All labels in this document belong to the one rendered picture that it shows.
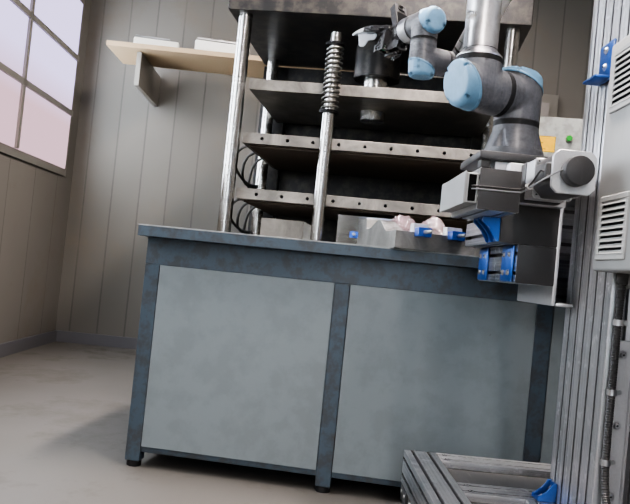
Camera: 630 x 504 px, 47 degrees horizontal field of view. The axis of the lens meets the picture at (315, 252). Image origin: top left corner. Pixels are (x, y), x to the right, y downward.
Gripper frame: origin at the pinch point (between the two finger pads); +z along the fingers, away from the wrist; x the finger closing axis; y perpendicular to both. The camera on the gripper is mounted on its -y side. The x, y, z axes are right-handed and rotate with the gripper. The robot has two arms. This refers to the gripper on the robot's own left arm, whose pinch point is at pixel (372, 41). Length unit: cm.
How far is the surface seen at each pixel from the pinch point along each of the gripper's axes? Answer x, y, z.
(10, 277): -66, 107, 272
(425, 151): 67, 10, 59
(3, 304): -67, 124, 267
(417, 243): 23, 61, -16
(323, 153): 29, 20, 79
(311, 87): 21, -9, 91
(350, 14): 23, -39, 71
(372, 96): 44, -10, 75
